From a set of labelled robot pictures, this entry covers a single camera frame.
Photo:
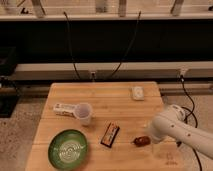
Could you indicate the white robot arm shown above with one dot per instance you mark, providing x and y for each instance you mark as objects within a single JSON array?
[{"x": 170, "y": 122}]

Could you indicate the clear plastic cup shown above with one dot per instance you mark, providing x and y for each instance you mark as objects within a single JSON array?
[{"x": 83, "y": 112}]

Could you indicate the orange black candy bar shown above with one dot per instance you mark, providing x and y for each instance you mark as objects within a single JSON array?
[{"x": 110, "y": 134}]

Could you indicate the white rectangular packet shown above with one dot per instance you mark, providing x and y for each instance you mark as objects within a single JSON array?
[{"x": 64, "y": 109}]

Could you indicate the green bowl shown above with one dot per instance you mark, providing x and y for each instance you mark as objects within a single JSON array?
[{"x": 68, "y": 150}]

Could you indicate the black box at left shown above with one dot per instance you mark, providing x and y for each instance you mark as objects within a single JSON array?
[{"x": 8, "y": 63}]

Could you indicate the wall power outlet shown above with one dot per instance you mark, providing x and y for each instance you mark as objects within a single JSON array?
[{"x": 92, "y": 75}]

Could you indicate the right wall outlet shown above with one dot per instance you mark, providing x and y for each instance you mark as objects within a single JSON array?
[{"x": 183, "y": 72}]

